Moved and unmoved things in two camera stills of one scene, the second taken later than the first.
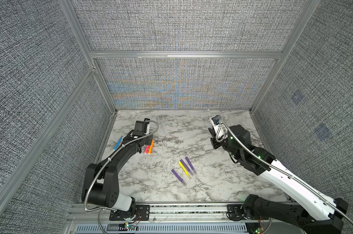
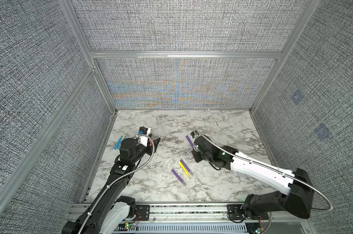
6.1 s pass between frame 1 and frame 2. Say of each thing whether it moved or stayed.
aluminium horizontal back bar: stayed
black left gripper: moved
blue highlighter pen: stayed
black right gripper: moved
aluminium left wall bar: stayed
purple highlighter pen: stayed
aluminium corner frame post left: stayed
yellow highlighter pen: stayed
